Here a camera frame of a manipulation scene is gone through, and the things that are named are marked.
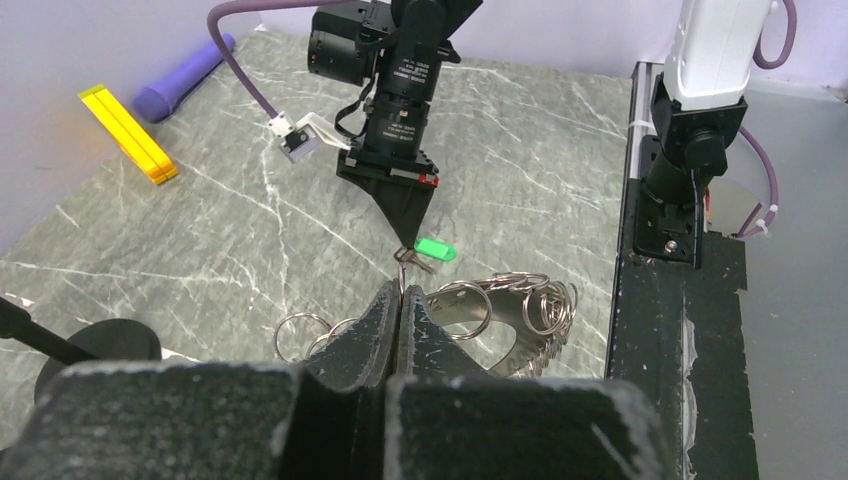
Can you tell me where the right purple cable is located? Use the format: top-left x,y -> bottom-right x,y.
206,0 -> 372,124

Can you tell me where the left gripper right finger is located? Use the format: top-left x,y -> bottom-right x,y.
394,285 -> 500,391

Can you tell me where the short black mic stand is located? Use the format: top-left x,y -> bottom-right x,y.
1,299 -> 162,400

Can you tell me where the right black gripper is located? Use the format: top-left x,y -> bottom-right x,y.
307,1 -> 481,248

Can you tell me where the metal disc with keyrings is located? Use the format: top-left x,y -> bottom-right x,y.
274,271 -> 581,382

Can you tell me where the yellow block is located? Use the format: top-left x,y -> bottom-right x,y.
78,84 -> 179,185

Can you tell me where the key with green tag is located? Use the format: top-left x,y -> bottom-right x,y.
393,238 -> 458,274

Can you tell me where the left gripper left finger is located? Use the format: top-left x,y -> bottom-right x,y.
291,280 -> 402,479

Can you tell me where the purple microphone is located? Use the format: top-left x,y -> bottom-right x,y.
132,41 -> 224,123

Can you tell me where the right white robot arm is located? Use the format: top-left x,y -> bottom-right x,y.
307,1 -> 770,267

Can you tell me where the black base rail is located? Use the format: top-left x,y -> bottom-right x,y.
605,62 -> 759,479

